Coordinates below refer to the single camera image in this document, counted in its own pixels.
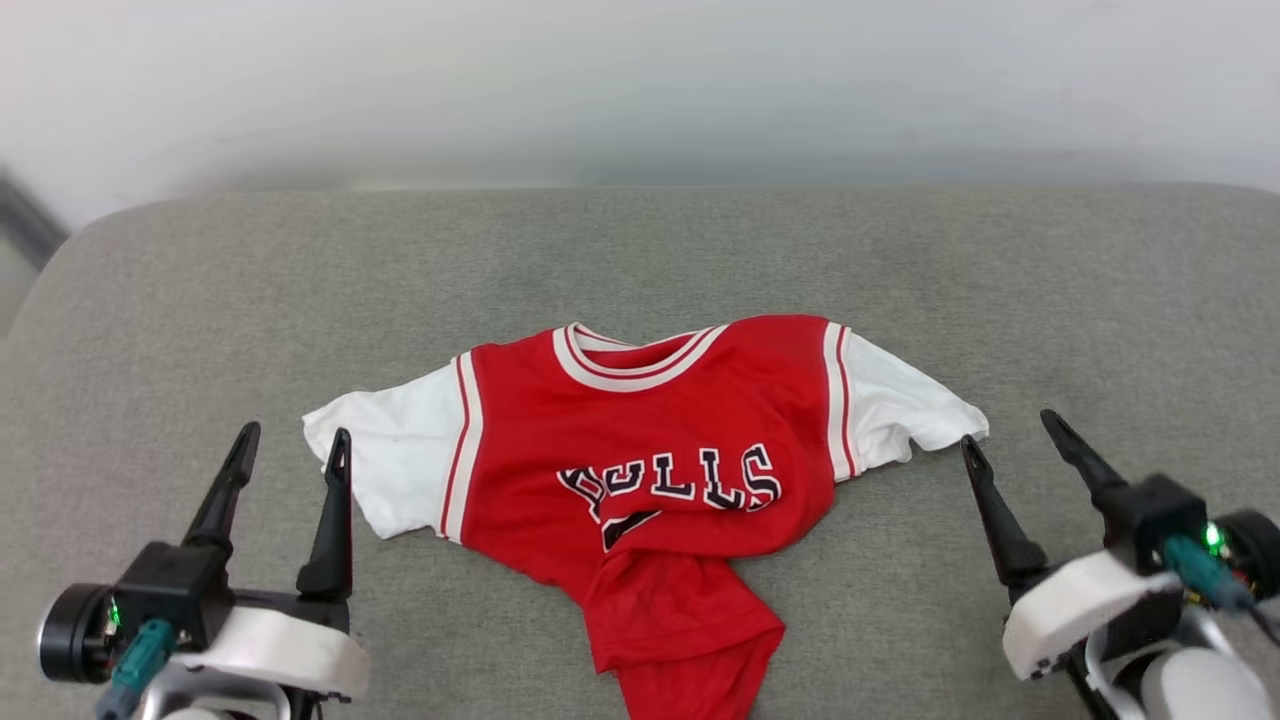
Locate grey fabric sofa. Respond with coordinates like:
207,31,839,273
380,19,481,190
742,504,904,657
0,183,1280,720

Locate red white basketball jersey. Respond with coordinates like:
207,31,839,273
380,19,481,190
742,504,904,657
303,315,991,720

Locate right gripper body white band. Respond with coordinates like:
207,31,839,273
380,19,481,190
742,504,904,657
1003,510,1280,683

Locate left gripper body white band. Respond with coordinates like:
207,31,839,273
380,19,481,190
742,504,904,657
38,583,371,701

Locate teal camera cable connector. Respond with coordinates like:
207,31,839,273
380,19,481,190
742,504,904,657
1163,535,1280,646
95,618,178,720

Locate teal left camera cable connector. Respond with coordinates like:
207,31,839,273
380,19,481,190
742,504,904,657
95,618,178,720

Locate teal right camera cable connector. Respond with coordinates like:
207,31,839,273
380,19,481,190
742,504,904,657
1163,535,1280,646

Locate dark grey skirting strip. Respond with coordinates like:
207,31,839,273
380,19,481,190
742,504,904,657
0,170,69,271

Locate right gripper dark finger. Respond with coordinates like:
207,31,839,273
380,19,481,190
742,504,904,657
960,435,1050,591
1040,409,1132,503

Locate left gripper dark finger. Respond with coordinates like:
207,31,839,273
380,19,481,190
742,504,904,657
183,421,261,557
296,428,354,601

